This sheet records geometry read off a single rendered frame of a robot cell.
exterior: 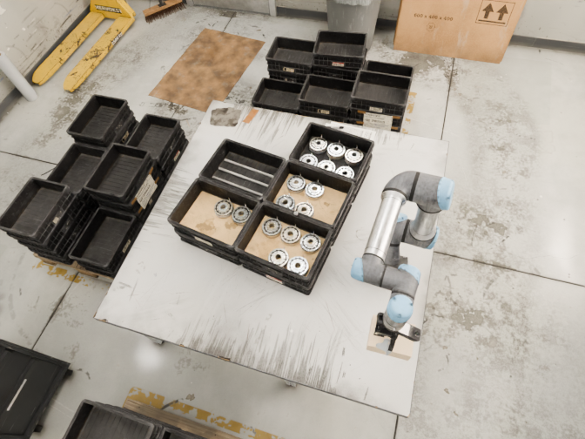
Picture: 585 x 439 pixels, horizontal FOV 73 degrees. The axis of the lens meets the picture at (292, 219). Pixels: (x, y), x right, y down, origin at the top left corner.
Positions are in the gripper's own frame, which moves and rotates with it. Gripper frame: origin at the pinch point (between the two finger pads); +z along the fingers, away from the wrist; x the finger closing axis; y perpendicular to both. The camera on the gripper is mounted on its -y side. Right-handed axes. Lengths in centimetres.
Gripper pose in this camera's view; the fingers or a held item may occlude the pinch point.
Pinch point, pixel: (391, 336)
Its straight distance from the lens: 162.0
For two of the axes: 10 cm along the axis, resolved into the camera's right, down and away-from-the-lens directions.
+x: -2.7, 8.4, -4.7
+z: 0.6, 5.0, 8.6
